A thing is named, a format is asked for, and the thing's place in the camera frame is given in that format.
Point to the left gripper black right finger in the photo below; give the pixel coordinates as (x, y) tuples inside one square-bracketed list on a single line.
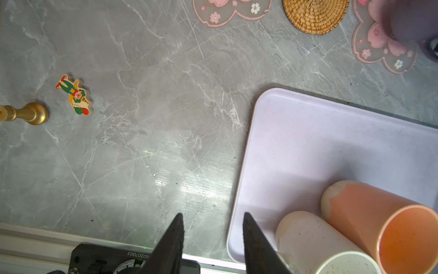
[(260, 257)]

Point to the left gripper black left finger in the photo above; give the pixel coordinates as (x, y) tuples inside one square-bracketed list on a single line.
[(167, 255)]

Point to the white cream mug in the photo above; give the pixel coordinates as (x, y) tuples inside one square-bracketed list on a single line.
[(309, 245)]

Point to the pink flower silicone coaster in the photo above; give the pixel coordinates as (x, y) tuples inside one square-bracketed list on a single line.
[(373, 40)]

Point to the woven rattan round coaster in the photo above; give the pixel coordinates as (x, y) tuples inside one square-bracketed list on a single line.
[(316, 17)]

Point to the lilac mug cream inside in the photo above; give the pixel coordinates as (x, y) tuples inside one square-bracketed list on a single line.
[(414, 21)]

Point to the lilac plastic tray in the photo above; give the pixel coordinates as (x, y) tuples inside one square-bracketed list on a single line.
[(298, 145)]

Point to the orange mug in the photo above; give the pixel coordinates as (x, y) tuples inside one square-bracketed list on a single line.
[(399, 234)]

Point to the small brass fitting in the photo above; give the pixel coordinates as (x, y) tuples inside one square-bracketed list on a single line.
[(78, 96)]

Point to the small brass object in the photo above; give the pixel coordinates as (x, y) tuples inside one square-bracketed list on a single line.
[(33, 113)]

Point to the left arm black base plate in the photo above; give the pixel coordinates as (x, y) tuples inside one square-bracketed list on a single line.
[(99, 259)]

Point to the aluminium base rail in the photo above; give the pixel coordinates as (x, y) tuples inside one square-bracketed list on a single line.
[(31, 250)]

